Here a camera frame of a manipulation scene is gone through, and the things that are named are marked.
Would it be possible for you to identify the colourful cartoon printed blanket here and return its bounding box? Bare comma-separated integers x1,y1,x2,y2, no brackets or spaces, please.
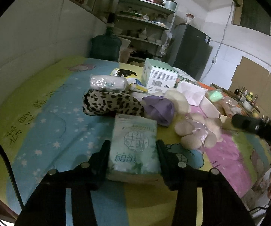
0,56,271,226

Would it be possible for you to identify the cardboard sheet on wall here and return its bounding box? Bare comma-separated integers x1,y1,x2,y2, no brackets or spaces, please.
228,56,271,104

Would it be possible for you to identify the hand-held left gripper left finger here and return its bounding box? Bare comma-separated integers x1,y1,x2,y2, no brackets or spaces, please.
15,140,111,226

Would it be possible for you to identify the clear white pack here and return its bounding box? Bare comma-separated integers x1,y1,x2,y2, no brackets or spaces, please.
90,75,128,92

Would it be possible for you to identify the small fluffy teddy bear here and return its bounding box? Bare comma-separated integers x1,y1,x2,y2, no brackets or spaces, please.
202,118,223,143

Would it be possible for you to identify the green tissue packet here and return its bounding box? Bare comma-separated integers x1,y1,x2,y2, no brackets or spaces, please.
106,114,162,183

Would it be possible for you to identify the row of white bowls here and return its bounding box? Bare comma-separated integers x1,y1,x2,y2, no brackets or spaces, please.
126,28,164,44

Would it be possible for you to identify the yellow snack bag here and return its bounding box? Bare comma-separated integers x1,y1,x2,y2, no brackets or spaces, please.
109,67,149,93

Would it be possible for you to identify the kitchen counter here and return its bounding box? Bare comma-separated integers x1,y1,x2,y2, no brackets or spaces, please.
211,83,271,128

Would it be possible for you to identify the white metal shelf rack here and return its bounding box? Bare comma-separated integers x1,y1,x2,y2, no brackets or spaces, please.
113,0,176,64

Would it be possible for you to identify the floral tissue pack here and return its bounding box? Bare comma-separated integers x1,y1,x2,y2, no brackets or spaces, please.
175,74,207,106

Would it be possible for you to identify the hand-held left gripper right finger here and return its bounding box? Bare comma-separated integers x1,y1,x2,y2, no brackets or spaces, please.
156,140,256,226

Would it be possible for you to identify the shallow orange-rimmed cardboard box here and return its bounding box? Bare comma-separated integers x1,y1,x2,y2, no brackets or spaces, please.
197,81,251,129

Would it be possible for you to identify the large blue water jug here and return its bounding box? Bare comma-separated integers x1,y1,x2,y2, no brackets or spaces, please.
90,27,122,62

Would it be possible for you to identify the black water jug pump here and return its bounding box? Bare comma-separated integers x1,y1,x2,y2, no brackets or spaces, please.
107,12,116,29

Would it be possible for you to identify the mint green soft sponge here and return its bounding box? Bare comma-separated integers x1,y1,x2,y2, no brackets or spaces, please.
207,90,223,103

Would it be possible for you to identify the high green framed window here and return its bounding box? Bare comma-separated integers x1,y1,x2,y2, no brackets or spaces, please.
232,0,271,40

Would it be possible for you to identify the teal enamel pot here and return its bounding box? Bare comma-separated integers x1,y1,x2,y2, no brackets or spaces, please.
165,0,177,11

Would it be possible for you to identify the purple cloth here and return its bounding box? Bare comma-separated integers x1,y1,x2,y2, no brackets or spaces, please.
142,95,175,126

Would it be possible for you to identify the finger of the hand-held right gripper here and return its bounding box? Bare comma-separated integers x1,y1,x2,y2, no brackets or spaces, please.
231,114,271,144

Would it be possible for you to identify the mint green carton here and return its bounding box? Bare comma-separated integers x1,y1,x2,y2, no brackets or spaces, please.
142,58,179,93

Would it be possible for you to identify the crinkled clear plastic bag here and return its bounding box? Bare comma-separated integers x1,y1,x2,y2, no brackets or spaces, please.
221,96,244,116

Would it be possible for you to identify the leopard print cloth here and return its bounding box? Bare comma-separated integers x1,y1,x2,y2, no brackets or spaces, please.
82,89,145,117

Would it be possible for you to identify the dark grey refrigerator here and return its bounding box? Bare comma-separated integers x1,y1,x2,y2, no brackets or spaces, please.
167,24,211,82

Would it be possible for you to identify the beige plush doll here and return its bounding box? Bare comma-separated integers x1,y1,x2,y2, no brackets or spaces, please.
165,89,211,150

